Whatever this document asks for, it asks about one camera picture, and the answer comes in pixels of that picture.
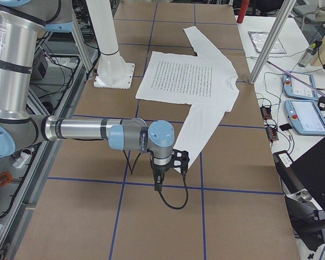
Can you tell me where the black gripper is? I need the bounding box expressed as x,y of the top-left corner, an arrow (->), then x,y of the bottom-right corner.
151,160 -> 170,191

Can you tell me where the white printed long-sleeve shirt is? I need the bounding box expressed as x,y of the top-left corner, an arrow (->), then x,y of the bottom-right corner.
136,26 -> 239,164

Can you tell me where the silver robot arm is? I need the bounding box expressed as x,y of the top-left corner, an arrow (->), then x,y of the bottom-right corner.
0,1 -> 177,191

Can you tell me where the lower black relay box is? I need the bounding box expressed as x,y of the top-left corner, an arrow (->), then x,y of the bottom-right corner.
265,126 -> 279,143

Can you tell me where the black relay box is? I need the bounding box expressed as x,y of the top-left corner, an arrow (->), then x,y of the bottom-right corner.
260,106 -> 272,120
265,126 -> 279,143

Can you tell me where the upper black relay box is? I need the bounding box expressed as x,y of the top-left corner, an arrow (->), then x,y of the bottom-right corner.
260,106 -> 272,120

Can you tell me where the white power strip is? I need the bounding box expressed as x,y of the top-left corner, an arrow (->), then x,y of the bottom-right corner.
11,148 -> 34,169

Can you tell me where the black laptop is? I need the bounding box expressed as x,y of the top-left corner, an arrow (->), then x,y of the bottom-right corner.
273,137 -> 325,251

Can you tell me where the orange clamp block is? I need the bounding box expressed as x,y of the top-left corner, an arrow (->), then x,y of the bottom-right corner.
0,171 -> 13,187

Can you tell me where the lower blue teach pendant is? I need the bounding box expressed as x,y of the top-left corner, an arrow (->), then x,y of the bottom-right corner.
284,99 -> 325,136

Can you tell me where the blue teach pendant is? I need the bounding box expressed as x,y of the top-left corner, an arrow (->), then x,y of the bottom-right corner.
284,99 -> 325,136
283,71 -> 318,101

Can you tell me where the upper blue teach pendant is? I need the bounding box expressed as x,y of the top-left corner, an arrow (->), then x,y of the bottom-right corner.
283,71 -> 318,101

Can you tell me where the red bottle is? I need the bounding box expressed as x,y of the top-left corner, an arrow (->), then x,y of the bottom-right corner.
237,0 -> 250,24

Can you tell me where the clear water bottle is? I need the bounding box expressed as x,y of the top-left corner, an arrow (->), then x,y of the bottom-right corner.
298,38 -> 322,68

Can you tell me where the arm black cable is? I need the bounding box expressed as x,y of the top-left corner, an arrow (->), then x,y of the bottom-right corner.
124,150 -> 189,210

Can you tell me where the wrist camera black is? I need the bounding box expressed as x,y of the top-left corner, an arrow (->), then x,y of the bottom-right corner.
171,149 -> 190,174

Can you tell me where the aluminium side frame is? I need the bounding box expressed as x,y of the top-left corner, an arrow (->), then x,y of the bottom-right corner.
0,18 -> 98,260

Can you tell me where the white pedestal column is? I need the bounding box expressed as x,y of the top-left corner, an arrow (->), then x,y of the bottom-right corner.
86,0 -> 119,55

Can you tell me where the aluminium frame post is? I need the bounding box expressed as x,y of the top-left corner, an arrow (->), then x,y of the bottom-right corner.
249,0 -> 296,85

